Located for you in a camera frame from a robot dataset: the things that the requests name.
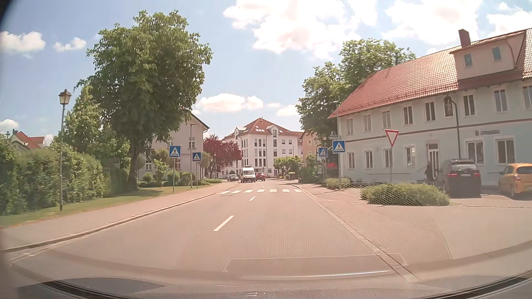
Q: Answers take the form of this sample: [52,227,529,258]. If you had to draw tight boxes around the lantern lamp post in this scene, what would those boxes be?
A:
[58,89,72,212]

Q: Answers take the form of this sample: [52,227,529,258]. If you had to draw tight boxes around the group of small trees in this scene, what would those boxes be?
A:
[273,155,304,179]

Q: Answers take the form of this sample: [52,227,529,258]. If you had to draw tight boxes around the red white yield sign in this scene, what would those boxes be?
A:
[384,129,400,184]

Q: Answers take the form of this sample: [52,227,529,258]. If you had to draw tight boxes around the black parked car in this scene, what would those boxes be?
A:
[435,159,482,197]

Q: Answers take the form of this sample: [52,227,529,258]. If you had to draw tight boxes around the black wall lamp post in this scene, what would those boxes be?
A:
[443,96,462,159]

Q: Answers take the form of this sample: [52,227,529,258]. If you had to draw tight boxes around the grey paved pavement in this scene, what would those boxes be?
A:
[291,182,532,266]

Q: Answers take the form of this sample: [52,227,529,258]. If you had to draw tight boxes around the red-leaved tree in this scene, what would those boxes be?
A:
[203,134,242,178]

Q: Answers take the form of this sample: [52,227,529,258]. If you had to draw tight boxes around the white multi-storey building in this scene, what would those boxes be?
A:
[221,117,303,178]

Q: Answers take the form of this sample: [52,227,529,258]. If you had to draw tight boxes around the grass verge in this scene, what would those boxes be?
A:
[0,184,217,228]

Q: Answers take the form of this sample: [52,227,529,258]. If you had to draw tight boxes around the reddish paved pavement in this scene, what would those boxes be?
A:
[0,182,237,251]

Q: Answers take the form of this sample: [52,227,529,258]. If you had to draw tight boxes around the blue pedestrian crossing sign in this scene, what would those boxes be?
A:
[169,145,182,193]
[332,140,346,183]
[318,147,328,179]
[192,152,202,189]

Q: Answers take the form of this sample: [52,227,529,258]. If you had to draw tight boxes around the orange building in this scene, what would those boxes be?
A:
[301,132,321,163]

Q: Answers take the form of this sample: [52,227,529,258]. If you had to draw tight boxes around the low green bush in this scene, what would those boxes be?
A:
[360,183,451,207]
[323,177,352,190]

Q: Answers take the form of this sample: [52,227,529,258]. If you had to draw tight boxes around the row of small bushes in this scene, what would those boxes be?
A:
[139,168,223,187]

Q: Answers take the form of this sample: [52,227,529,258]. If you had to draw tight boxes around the tall thin lamp post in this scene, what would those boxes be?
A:
[190,123,197,189]

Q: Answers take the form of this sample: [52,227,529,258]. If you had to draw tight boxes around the car's own bonnet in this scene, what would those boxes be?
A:
[12,240,532,299]

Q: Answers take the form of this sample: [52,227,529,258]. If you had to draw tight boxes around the yellow parked car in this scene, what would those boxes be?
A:
[498,163,532,199]

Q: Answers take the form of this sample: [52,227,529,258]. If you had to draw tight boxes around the beige gabled building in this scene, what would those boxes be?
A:
[137,112,210,182]

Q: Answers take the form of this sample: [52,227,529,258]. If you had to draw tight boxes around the house with red roof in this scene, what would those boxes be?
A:
[8,129,47,152]

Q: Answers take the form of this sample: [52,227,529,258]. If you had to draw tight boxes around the tall green hedge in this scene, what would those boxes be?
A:
[0,135,129,216]

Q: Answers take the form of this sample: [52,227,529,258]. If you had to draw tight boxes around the grey asphalt road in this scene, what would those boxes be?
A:
[4,179,420,283]

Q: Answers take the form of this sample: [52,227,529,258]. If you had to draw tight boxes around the road markings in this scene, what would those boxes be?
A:
[213,188,303,232]

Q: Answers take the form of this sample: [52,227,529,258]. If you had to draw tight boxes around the pale building with red roof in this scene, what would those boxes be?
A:
[328,27,532,187]

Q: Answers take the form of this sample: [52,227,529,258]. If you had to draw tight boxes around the large green tree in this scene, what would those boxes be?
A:
[295,38,416,146]
[75,10,213,192]

